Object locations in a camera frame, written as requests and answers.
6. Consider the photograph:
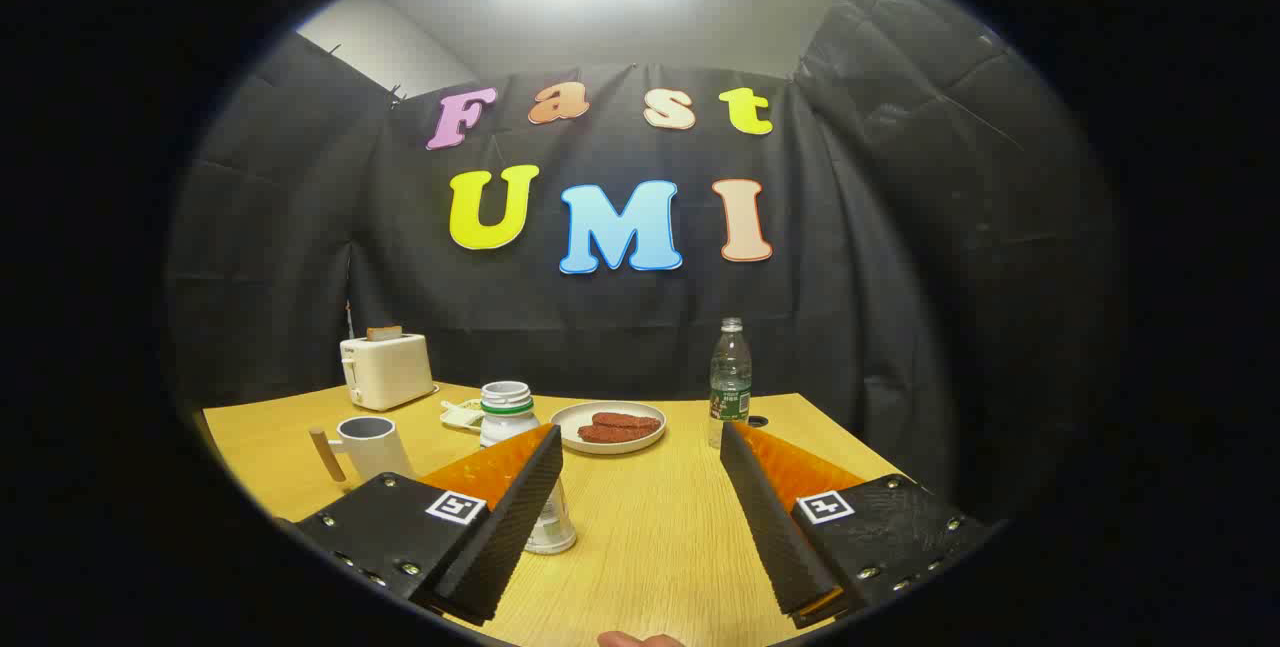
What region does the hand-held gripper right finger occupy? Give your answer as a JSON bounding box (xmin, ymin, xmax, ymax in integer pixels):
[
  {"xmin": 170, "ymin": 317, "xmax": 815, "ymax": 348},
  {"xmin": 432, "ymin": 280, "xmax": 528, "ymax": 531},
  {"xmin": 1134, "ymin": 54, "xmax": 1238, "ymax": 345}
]
[{"xmin": 720, "ymin": 421, "xmax": 991, "ymax": 628}]

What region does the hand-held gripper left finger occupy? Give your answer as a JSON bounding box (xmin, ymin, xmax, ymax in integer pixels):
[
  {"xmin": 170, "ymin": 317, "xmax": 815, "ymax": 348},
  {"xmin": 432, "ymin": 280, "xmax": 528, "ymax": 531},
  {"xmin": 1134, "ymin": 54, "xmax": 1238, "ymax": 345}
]
[{"xmin": 275, "ymin": 424, "xmax": 564, "ymax": 626}]

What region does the white juice bottle green label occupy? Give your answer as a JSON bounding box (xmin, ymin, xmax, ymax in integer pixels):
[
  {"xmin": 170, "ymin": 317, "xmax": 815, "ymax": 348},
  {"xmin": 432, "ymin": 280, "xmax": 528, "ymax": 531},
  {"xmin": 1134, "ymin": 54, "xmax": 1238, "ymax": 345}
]
[{"xmin": 480, "ymin": 381, "xmax": 578, "ymax": 555}]

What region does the white cup wooden handle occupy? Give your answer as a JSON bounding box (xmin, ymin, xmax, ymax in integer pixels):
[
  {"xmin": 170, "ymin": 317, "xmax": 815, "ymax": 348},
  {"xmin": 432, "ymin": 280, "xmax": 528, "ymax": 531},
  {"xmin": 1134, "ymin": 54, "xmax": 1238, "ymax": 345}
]
[{"xmin": 308, "ymin": 416, "xmax": 416, "ymax": 485}]

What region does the clear plastic water bottle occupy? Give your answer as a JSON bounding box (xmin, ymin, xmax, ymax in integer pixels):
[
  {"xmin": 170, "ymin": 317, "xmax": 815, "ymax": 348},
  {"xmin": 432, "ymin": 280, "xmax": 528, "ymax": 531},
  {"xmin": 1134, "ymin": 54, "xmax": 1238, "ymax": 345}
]
[{"xmin": 709, "ymin": 317, "xmax": 753, "ymax": 450}]

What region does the wooden table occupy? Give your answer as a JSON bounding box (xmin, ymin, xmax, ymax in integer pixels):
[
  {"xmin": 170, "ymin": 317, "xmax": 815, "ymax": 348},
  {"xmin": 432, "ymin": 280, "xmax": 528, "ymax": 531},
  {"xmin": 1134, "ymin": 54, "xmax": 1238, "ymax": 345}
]
[{"xmin": 200, "ymin": 382, "xmax": 901, "ymax": 647}]

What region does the white plate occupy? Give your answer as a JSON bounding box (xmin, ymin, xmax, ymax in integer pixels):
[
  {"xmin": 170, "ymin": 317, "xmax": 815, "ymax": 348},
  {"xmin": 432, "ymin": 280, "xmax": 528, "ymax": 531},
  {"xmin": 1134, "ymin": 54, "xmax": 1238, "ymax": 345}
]
[{"xmin": 549, "ymin": 401, "xmax": 668, "ymax": 456}]

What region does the cream toaster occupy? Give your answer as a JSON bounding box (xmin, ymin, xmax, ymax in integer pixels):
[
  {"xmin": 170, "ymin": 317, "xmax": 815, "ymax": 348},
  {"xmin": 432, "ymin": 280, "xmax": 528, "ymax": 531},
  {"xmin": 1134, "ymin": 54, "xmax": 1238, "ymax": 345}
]
[{"xmin": 339, "ymin": 332, "xmax": 439, "ymax": 413}]

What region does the black backdrop cloth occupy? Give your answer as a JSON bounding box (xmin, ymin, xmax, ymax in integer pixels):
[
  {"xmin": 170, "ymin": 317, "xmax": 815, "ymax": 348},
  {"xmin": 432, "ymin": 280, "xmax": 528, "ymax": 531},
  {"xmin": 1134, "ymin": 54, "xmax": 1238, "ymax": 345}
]
[{"xmin": 165, "ymin": 0, "xmax": 1121, "ymax": 528}]

